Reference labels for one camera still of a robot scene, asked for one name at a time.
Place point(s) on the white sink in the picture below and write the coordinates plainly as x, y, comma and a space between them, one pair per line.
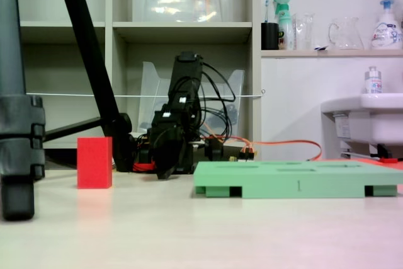
378, 117

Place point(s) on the glass beaker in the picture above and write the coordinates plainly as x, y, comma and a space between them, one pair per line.
303, 32

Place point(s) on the green shape sorting board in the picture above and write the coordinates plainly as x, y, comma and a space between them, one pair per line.
283, 184

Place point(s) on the clear plastic file tray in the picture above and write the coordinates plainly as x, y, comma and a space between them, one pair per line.
154, 99

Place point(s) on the white foam soap bottle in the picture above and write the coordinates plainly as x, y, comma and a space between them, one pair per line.
385, 32

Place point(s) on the light wooden ledge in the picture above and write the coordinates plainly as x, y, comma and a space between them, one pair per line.
330, 53

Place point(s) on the green spray bottle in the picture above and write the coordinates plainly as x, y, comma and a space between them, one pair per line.
285, 26

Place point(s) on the black cup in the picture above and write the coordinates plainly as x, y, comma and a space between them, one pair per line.
270, 36

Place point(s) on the red square block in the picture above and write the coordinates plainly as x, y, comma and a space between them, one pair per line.
94, 163

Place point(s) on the black tripod brace bar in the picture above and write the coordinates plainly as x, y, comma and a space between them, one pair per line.
72, 128

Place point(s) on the glass pitcher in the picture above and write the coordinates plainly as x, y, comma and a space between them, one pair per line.
346, 36

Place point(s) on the beige shelf unit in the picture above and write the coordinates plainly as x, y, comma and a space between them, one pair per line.
108, 61

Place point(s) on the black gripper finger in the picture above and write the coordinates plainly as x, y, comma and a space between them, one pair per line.
171, 155

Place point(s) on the blue white toothbrush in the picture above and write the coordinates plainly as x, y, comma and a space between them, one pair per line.
267, 10

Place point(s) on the clear sanitizer bottle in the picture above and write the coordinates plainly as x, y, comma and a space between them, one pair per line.
373, 83

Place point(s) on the controller circuit board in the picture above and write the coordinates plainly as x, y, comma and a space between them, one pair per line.
247, 155

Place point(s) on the grey tripod leg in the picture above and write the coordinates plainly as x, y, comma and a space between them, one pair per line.
12, 61

